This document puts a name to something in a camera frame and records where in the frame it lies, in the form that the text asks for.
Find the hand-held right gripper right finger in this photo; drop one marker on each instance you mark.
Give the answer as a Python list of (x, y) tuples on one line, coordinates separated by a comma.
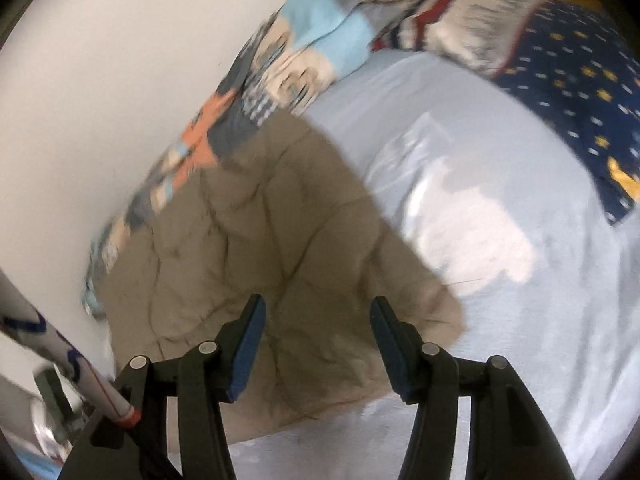
[(395, 355)]

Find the olive padded garment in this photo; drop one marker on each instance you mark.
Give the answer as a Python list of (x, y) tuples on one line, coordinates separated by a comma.
[(260, 210)]

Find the navy star print pillow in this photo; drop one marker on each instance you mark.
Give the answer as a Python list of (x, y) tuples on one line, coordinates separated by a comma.
[(560, 70)]

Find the blue grey tan patterned blanket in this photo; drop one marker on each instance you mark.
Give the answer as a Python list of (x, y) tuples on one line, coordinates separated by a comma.
[(320, 30)]

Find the white printed tube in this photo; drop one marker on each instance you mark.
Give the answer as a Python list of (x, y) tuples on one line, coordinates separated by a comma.
[(65, 350)]

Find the light blue cloud print bedsheet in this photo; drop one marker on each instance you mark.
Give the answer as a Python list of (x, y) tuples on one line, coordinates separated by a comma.
[(500, 310)]

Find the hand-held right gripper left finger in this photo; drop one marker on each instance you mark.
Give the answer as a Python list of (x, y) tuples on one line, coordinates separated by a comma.
[(247, 345)]

